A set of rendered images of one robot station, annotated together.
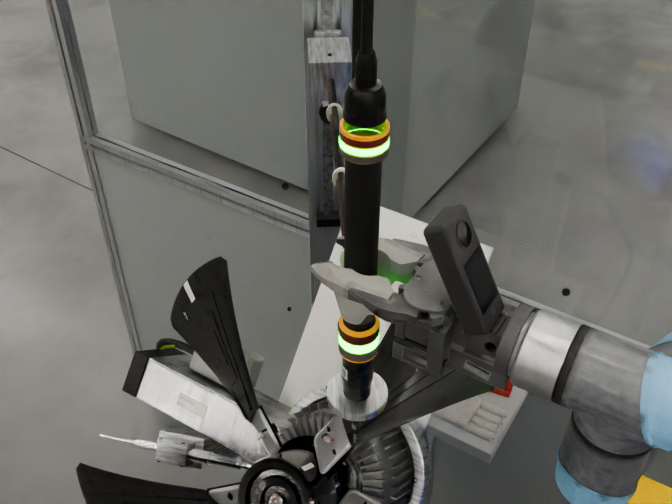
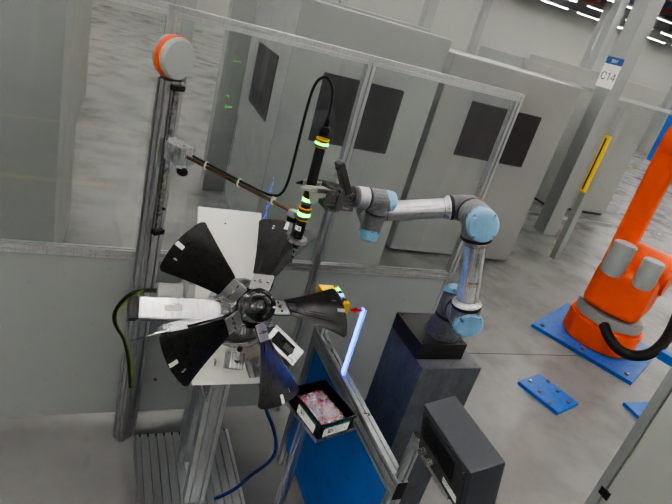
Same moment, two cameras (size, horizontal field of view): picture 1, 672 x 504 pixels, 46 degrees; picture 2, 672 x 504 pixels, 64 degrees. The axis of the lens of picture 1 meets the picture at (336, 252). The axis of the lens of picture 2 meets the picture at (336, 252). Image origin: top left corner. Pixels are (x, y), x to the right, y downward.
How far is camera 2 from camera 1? 1.43 m
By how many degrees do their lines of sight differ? 52
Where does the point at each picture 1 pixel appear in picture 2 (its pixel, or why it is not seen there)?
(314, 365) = not seen: hidden behind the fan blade
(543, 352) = (366, 192)
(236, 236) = (54, 274)
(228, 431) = (196, 311)
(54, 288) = not seen: outside the picture
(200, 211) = (24, 265)
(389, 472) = not seen: hidden behind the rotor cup
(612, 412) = (383, 202)
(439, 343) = (341, 199)
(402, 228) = (224, 214)
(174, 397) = (162, 308)
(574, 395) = (375, 201)
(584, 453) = (374, 220)
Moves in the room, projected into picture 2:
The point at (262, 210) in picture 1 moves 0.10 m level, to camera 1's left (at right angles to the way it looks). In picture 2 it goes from (81, 250) to (58, 254)
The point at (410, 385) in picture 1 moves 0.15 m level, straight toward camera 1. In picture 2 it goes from (285, 248) to (312, 268)
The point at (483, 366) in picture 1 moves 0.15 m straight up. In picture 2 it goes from (347, 205) to (360, 164)
